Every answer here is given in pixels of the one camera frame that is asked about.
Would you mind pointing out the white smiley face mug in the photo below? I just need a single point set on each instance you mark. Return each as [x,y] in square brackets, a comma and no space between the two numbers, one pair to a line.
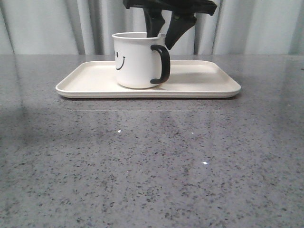
[141,62]

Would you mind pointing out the pale grey-green curtain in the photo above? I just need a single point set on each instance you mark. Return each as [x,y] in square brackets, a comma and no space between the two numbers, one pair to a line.
[86,27]

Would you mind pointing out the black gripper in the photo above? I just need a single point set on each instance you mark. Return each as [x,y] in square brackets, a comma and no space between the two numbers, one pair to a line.
[182,18]

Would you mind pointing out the cream rectangular plastic tray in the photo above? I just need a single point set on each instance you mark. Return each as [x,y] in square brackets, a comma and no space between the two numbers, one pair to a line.
[188,79]

